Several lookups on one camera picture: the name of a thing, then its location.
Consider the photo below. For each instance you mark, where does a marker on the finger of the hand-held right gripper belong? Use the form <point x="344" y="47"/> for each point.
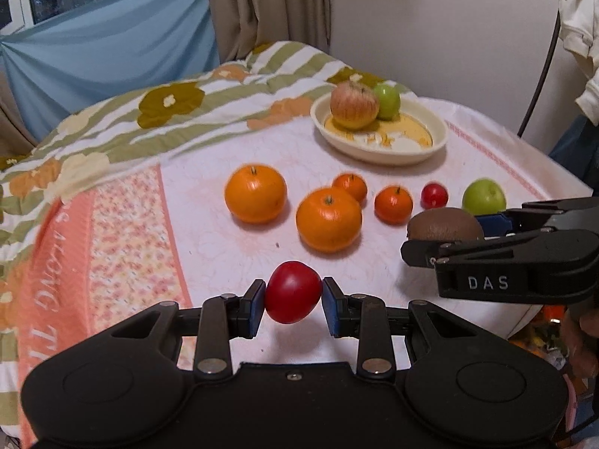
<point x="491" y="222"/>
<point x="421" y="252"/>

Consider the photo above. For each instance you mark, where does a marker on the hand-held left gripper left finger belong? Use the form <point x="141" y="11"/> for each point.
<point x="257" y="309"/>

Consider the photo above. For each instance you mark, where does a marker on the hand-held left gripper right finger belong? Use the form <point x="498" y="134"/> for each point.
<point x="330" y="309"/>

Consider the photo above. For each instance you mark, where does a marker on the green apple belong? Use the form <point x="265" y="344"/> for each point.
<point x="389" y="100"/>
<point x="484" y="196"/>

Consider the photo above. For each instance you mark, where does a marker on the brown kiwi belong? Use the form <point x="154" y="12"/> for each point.
<point x="444" y="225"/>

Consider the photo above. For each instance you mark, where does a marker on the small tangerine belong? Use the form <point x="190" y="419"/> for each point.
<point x="393" y="205"/>
<point x="352" y="186"/>

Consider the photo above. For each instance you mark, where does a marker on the small red cherry tomato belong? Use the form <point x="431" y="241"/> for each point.
<point x="434" y="196"/>

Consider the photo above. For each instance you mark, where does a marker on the large orange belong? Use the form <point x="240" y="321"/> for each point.
<point x="329" y="220"/>
<point x="255" y="194"/>

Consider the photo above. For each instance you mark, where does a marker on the cream oval bowl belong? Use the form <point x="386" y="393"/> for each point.
<point x="423" y="149"/>

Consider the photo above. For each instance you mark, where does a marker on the person's right hand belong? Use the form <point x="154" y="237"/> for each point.
<point x="585" y="341"/>

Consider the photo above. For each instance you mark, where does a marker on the pink and white blanket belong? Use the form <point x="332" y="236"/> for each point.
<point x="234" y="252"/>

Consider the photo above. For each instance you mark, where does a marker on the blue jeans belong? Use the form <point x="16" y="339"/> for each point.
<point x="578" y="149"/>

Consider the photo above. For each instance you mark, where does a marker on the thin black rod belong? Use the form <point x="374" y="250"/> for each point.
<point x="543" y="70"/>

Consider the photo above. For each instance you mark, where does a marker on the red and yellow apple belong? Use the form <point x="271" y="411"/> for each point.
<point x="354" y="105"/>

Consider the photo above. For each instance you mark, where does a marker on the white garment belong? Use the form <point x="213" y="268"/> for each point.
<point x="582" y="23"/>

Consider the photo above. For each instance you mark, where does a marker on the green striped floral blanket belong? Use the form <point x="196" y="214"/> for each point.
<point x="117" y="117"/>

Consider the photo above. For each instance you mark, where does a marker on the beige curtain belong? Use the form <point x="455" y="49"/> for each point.
<point x="14" y="117"/>
<point x="266" y="4"/>

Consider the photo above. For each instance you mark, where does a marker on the blue cloth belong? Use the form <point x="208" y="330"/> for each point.
<point x="117" y="42"/>

